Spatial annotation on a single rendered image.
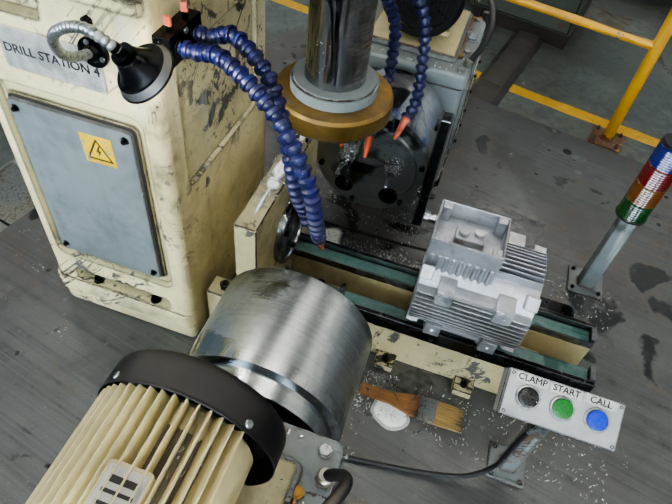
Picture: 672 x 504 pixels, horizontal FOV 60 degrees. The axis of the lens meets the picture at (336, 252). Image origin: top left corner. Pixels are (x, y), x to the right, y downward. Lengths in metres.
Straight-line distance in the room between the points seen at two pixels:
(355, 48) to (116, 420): 0.54
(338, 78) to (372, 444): 0.65
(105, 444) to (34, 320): 0.82
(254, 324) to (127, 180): 0.30
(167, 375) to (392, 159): 0.78
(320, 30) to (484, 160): 0.99
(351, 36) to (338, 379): 0.45
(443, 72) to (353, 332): 0.69
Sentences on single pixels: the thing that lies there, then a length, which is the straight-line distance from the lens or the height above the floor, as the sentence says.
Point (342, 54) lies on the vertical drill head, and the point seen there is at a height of 1.41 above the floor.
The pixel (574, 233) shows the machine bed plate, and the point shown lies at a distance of 1.60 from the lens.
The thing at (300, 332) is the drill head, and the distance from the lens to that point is 0.78.
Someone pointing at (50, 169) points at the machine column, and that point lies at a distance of 1.02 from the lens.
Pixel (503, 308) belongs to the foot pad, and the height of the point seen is 1.08.
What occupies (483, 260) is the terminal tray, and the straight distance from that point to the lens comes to 0.96.
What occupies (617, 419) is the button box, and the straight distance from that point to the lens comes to 0.96.
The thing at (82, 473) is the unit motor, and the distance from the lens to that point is 0.51.
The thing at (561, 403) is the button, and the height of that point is 1.07.
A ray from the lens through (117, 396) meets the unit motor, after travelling 0.54.
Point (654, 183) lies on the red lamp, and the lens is 1.26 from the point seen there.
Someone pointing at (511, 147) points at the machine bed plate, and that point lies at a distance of 1.79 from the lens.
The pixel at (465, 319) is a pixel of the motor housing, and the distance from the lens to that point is 1.01.
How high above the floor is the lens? 1.81
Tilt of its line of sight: 48 degrees down
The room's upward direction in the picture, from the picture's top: 8 degrees clockwise
